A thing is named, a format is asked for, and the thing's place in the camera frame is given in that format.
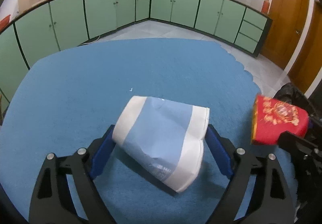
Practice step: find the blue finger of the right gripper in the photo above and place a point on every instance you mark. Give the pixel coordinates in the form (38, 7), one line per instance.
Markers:
(299, 148)

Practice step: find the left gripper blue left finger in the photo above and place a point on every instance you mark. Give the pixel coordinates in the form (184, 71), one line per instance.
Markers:
(100, 150)

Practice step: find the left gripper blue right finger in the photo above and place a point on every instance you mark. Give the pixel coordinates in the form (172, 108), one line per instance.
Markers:
(221, 150)

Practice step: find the red paper cup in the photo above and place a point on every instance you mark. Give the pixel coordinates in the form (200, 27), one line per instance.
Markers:
(271, 117)

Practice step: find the blue white paper cup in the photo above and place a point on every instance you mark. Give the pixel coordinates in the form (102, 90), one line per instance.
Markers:
(165, 137)

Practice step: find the black trash bag bin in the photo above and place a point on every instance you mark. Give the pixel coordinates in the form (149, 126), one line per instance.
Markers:
(289, 93)

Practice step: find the green lower kitchen cabinets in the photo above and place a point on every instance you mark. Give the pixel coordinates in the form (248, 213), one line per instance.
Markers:
(55, 25)

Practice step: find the blue table mat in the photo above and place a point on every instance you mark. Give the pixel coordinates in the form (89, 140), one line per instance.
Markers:
(160, 94)

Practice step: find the wooden door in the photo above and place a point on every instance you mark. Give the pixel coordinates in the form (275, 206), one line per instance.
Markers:
(308, 63)
(288, 20)

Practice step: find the red thermos flask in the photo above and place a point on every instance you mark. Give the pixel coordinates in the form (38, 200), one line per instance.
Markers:
(265, 7)

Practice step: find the red plastic basin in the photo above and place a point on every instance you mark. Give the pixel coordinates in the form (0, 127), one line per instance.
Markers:
(4, 22)

